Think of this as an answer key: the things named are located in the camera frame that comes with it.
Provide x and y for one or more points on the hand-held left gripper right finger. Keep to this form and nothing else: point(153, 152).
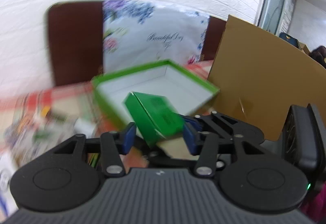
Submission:
point(191, 140)

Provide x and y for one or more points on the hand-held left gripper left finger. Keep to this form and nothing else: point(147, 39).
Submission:
point(128, 137)

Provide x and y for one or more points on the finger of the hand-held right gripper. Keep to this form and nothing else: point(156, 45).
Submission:
point(229, 124)
point(165, 160)

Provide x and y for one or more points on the small green carton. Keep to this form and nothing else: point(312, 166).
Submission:
point(152, 117)

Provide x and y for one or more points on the large green box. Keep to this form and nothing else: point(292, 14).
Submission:
point(178, 81)

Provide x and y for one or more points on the brown cardboard sheet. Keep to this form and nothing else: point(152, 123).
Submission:
point(259, 73)

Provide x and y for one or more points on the person's pink clothing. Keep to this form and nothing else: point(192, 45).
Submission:
point(317, 206)

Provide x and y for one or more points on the plaid blanket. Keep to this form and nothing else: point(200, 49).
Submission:
point(66, 94)

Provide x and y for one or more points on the dark blue bag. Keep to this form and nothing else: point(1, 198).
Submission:
point(289, 39)

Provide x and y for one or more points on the floral white pillow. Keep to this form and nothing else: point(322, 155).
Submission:
point(152, 35)

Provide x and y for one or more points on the dark brown headboard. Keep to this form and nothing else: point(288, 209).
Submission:
point(73, 43)

